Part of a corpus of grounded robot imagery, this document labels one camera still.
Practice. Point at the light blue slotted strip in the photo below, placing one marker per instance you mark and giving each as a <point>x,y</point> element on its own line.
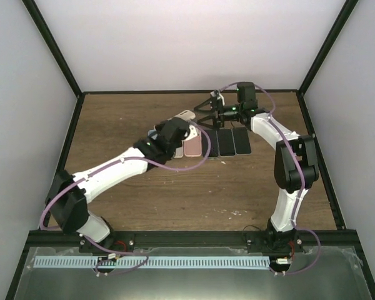
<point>154,262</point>

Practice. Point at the blue cased phone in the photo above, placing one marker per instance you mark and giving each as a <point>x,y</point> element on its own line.
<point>152,133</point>

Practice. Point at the black frame post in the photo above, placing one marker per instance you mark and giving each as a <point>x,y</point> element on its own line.
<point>52,45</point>
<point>333,34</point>

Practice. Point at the black screen phone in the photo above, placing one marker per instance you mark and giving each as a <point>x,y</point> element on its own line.
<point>214,152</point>

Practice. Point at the silver phone from blue case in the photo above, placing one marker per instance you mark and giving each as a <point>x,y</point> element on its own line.
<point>241,141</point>

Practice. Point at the black frame post right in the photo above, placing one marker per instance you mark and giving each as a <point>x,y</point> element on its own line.
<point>333,34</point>

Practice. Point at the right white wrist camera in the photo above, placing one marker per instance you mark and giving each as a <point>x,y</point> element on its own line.
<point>219,97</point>

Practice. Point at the pink phone case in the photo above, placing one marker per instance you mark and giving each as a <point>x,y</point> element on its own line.
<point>192,147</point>

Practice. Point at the black frame post left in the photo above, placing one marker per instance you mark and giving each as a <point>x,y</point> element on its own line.
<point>52,45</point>

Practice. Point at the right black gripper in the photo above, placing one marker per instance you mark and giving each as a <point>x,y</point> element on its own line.
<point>217,105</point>

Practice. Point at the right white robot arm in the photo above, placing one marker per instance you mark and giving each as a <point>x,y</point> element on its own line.
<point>295,162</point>

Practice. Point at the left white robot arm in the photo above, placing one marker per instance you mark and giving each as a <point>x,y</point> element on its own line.
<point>70,194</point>

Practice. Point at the black front rail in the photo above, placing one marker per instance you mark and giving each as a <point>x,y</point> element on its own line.
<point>253,241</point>

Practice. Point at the green phone from beige case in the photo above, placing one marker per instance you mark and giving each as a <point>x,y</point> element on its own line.
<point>226,143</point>

